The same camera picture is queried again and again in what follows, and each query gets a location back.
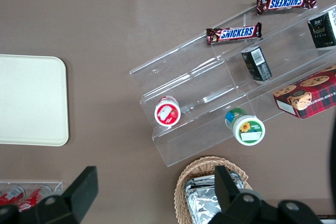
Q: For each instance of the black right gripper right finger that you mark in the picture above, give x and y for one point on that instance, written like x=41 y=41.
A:
x=236 y=205

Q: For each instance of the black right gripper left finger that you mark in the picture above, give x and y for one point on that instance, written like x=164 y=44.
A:
x=73 y=197

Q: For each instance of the woven wicker basket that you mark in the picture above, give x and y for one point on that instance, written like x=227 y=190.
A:
x=183 y=182

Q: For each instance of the cream plastic tray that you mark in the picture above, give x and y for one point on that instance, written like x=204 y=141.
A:
x=31 y=99

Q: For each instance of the clear acrylic can holder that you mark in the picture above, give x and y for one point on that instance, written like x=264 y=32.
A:
x=59 y=185

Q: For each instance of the foil-wrapped food package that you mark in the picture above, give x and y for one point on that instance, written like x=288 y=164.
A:
x=199 y=197

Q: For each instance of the red cola can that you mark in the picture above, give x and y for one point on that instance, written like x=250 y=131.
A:
x=10 y=195
x=31 y=199

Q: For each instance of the green sunflower yogurt cup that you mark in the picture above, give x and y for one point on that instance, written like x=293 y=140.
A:
x=246 y=128

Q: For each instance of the red strawberry yogurt cup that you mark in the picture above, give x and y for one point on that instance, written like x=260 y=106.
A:
x=167 y=113

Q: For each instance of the clear acrylic stepped display shelf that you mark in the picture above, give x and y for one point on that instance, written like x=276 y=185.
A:
x=194 y=82

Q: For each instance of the red tartan cookie box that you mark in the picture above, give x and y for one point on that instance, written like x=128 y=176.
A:
x=312 y=94

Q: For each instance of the dark green drink carton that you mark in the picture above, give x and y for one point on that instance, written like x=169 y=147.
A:
x=323 y=31
x=257 y=64

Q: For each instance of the Snickers chocolate bar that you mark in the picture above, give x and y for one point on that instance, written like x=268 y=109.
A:
x=233 y=34
x=286 y=1

